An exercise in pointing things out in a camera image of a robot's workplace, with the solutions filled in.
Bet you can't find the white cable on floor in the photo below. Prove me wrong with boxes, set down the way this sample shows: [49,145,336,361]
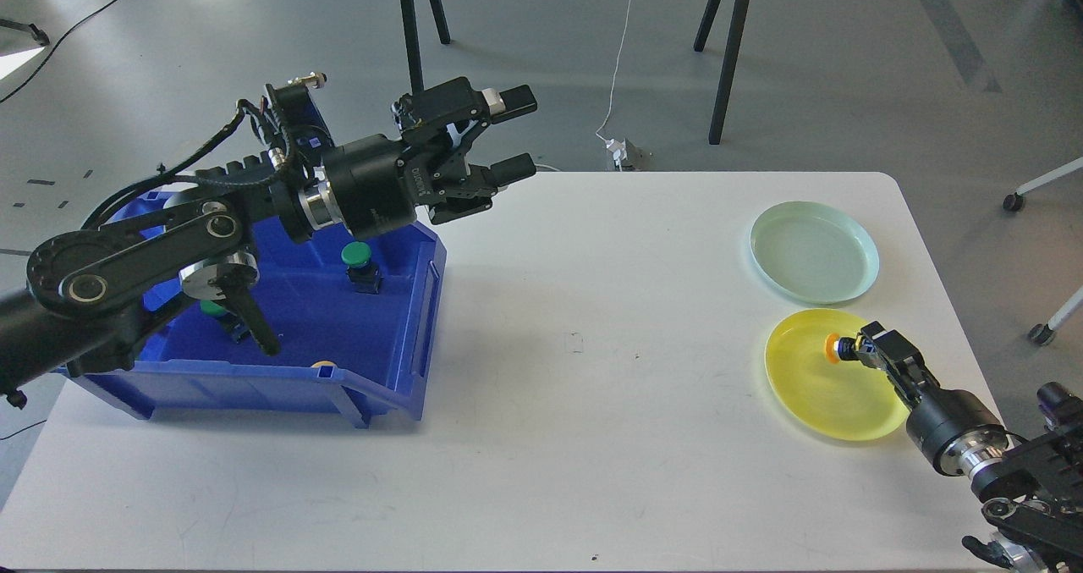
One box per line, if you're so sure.
[501,0,640,172]

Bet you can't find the yellow plate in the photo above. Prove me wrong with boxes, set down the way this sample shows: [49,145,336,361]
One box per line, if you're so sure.
[764,308,910,442]

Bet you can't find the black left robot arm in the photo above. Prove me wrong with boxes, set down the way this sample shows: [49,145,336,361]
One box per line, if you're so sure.
[1,71,537,411]

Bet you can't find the white power adapter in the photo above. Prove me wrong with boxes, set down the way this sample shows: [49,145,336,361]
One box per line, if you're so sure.
[603,140,650,172]

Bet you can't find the black stand legs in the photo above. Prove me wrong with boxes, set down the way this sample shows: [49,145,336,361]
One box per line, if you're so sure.
[396,0,451,96]
[693,0,751,146]

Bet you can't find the white chair base with wheels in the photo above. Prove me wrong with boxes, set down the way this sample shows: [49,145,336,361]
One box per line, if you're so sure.
[1002,157,1083,347]

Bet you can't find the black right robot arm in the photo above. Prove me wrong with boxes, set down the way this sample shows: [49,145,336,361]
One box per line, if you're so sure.
[825,322,1082,572]

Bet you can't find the left black stand legs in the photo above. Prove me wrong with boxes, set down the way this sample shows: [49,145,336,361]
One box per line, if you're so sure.
[396,0,451,96]

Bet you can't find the light green plate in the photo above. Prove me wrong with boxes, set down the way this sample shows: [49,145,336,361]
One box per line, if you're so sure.
[748,201,880,307]

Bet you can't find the yellow push button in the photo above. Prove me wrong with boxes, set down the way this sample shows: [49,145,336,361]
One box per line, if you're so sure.
[824,333,878,367]

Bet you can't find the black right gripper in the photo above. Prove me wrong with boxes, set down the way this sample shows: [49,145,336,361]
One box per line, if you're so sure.
[859,322,1009,479]

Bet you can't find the green push button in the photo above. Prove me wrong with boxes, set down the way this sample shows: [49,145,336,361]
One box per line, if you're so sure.
[340,240,382,295]
[200,300,250,343]

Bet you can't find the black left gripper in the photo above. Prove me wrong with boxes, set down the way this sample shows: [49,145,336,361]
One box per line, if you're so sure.
[322,78,538,240]

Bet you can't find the right black stand legs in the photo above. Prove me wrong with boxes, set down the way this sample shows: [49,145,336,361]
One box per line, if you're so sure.
[693,0,751,146]

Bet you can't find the blue plastic bin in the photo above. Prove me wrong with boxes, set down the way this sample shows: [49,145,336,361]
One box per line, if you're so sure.
[74,219,448,429]

